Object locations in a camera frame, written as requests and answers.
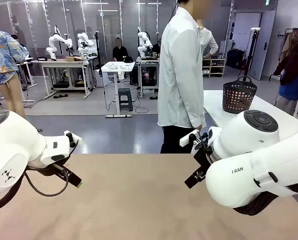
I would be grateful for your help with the black light stand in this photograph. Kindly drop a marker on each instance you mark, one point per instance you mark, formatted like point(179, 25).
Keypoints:
point(251, 50)

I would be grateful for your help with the grey plastic stool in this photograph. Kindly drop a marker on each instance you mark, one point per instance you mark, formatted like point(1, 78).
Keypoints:
point(125, 100)

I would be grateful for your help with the beige coat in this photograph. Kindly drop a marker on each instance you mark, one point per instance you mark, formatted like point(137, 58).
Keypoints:
point(287, 47)

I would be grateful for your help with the black clothes rack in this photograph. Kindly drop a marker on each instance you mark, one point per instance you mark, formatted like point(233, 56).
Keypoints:
point(274, 76)

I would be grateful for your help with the person in white shirt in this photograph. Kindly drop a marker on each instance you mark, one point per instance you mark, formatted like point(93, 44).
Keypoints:
point(179, 75)

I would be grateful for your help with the dark perforated laundry basket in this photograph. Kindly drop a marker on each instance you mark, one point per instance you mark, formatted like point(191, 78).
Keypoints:
point(236, 100)

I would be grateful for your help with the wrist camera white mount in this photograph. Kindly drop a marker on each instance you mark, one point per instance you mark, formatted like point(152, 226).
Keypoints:
point(77, 140)
point(186, 140)

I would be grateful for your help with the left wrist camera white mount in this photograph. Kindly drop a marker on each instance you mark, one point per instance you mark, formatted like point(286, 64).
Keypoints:
point(77, 140)

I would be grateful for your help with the grey desk with computer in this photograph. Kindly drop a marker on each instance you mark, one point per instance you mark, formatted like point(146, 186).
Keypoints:
point(146, 61)

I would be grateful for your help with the dark-haired person at desk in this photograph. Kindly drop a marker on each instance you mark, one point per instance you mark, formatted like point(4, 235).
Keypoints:
point(15, 38)

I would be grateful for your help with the white hoodie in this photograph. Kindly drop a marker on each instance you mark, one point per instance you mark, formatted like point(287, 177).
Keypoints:
point(209, 41)

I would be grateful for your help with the beige mannequin hand on hip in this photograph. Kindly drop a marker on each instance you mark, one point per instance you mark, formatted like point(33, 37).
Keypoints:
point(201, 23)

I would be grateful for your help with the black camera pole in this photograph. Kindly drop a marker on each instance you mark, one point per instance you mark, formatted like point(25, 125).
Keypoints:
point(97, 50)

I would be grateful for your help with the person in dark clothes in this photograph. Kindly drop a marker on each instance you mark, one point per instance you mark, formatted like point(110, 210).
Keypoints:
point(156, 48)

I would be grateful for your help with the blue floral shirt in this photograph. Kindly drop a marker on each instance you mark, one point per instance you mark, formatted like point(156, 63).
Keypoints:
point(1, 55)

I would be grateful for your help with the grey door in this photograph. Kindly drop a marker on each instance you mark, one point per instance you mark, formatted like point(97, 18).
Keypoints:
point(264, 45)

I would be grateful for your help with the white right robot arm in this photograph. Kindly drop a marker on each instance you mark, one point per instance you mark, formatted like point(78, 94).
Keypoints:
point(239, 175)

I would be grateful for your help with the white desk with clutter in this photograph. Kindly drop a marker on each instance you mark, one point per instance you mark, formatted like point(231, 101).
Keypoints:
point(117, 66)

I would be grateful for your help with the person's right forearm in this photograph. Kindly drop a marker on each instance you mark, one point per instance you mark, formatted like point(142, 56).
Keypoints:
point(197, 112)

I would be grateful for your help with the wooden shoe shelf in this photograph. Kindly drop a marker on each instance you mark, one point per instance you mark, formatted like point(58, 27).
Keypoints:
point(214, 67)

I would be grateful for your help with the black suitcases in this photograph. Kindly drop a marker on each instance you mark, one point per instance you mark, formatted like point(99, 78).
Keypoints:
point(235, 58)

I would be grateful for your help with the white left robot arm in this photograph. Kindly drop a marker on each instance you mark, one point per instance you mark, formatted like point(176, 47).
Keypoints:
point(14, 145)

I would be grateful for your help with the small white desk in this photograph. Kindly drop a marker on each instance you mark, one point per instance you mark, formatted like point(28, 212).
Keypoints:
point(26, 62)

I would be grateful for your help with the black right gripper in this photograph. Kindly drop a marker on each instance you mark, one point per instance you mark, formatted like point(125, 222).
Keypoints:
point(203, 158)

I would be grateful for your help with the seated person in black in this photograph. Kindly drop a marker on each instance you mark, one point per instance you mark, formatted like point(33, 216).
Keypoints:
point(120, 52)

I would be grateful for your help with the computer tower with lights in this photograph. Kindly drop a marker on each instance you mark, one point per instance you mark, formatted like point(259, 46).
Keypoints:
point(147, 76)

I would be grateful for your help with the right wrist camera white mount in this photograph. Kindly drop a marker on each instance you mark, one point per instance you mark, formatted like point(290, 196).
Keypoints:
point(186, 140)

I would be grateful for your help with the blue garment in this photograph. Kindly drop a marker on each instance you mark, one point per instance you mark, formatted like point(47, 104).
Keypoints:
point(292, 87)

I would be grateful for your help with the dark brown jacket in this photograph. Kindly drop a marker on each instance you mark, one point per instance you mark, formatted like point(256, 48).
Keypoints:
point(297, 55)

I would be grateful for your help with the white side table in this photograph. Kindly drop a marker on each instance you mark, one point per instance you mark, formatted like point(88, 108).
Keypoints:
point(214, 105)

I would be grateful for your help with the flat cardboard box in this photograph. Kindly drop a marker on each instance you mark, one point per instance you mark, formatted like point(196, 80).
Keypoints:
point(74, 59)

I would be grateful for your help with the wide white work desk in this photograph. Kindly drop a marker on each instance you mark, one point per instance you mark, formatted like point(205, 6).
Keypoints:
point(64, 63)

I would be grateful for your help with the beige mannequin with cap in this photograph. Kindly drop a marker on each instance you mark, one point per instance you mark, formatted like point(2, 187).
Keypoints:
point(14, 92)

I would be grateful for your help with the person's right hand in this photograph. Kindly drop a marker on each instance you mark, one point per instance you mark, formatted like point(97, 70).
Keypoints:
point(199, 127)

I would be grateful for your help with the black desk sign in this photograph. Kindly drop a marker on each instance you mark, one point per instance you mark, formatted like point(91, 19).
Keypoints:
point(42, 59)

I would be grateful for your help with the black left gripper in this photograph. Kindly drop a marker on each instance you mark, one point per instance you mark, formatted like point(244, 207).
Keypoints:
point(49, 168)

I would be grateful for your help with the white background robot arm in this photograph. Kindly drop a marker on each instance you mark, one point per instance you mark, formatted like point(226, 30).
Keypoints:
point(52, 50)
point(83, 47)
point(142, 48)

